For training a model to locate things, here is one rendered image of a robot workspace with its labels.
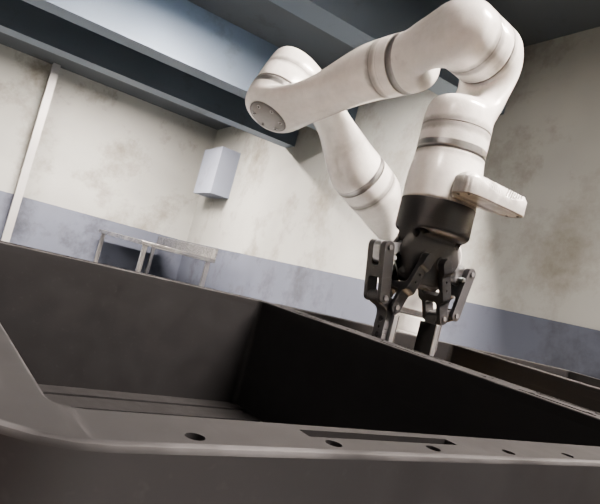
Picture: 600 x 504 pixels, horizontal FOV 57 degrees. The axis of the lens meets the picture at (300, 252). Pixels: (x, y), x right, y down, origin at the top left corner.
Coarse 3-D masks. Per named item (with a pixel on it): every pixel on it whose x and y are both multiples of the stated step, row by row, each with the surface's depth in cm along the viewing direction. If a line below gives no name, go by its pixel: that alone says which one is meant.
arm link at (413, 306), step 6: (414, 294) 98; (408, 300) 98; (414, 300) 98; (420, 300) 97; (408, 306) 98; (414, 306) 98; (420, 306) 98; (402, 312) 99; (408, 312) 98; (414, 312) 98; (420, 312) 98
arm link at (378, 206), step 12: (384, 168) 89; (384, 180) 89; (396, 180) 91; (372, 192) 88; (384, 192) 89; (396, 192) 91; (348, 204) 93; (360, 204) 90; (372, 204) 90; (384, 204) 90; (396, 204) 92; (360, 216) 94; (372, 216) 92; (384, 216) 92; (396, 216) 96; (372, 228) 96; (384, 228) 96; (396, 228) 99
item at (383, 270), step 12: (372, 240) 53; (384, 240) 52; (372, 252) 53; (384, 252) 51; (372, 264) 53; (384, 264) 51; (372, 276) 53; (384, 276) 51; (372, 288) 53; (384, 288) 52; (384, 300) 52
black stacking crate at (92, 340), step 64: (0, 256) 41; (0, 320) 41; (64, 320) 44; (128, 320) 47; (192, 320) 50; (256, 320) 54; (64, 384) 44; (128, 384) 47; (192, 384) 51; (256, 384) 51; (320, 384) 44; (384, 384) 39; (448, 384) 35
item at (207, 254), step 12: (132, 240) 563; (168, 240) 714; (96, 252) 710; (144, 252) 538; (180, 252) 553; (192, 252) 630; (204, 252) 599; (216, 252) 572; (204, 264) 575; (204, 276) 572
